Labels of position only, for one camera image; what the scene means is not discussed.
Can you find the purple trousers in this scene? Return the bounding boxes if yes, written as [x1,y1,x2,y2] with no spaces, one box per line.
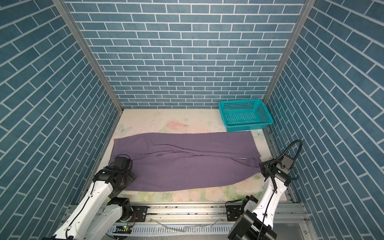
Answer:
[109,132,262,192]

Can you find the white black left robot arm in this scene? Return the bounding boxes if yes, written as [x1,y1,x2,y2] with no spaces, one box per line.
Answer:
[44,167,137,240]

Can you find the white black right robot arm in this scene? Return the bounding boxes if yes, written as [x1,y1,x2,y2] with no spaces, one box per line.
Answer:
[228,159,294,240]

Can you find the teal plastic basket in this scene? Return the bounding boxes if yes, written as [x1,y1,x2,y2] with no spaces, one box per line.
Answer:
[219,99,274,132]

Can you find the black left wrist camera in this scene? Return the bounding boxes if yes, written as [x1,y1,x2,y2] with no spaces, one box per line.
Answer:
[111,156,133,171]

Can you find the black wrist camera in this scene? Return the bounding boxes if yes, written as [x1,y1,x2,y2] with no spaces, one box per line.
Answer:
[278,155,296,174]
[111,156,133,171]

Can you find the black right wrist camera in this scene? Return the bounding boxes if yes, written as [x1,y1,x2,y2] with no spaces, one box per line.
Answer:
[278,155,296,174]

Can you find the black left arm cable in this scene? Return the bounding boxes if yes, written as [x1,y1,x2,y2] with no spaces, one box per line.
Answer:
[108,153,133,169]

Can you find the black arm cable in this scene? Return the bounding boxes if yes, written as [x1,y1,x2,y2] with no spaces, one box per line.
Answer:
[275,139,303,163]
[108,153,133,169]

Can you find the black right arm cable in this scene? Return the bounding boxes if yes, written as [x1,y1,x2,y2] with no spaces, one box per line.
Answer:
[275,139,303,163]

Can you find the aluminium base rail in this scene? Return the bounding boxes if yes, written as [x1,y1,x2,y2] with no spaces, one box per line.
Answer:
[131,201,310,225]

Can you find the white slotted cable duct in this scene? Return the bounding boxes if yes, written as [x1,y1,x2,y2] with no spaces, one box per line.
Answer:
[107,224,233,237]

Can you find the aluminium corner post left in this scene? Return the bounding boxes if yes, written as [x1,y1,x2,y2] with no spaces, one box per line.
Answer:
[52,0,124,114]

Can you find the aluminium corner post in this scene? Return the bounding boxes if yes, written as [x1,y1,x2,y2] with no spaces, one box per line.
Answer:
[52,0,124,114]
[263,0,316,105]

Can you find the aluminium corner post right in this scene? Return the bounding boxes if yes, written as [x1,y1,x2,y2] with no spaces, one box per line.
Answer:
[263,0,316,105]

